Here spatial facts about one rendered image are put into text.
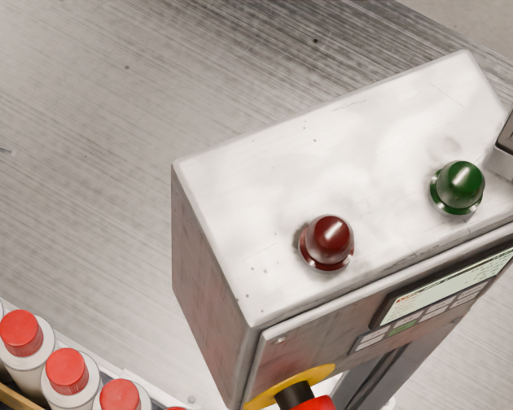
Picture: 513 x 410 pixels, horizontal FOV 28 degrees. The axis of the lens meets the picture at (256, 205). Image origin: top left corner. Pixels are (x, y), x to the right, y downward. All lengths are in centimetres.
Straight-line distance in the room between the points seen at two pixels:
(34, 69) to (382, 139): 81
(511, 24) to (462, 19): 11
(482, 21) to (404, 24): 107
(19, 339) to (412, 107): 46
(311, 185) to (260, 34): 81
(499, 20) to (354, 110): 191
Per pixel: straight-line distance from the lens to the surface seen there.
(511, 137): 50
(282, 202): 49
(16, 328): 88
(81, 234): 117
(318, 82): 127
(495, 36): 239
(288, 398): 60
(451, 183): 48
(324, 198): 49
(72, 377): 86
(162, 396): 98
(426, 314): 59
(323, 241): 46
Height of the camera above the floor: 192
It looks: 67 degrees down
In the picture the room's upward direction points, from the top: 11 degrees clockwise
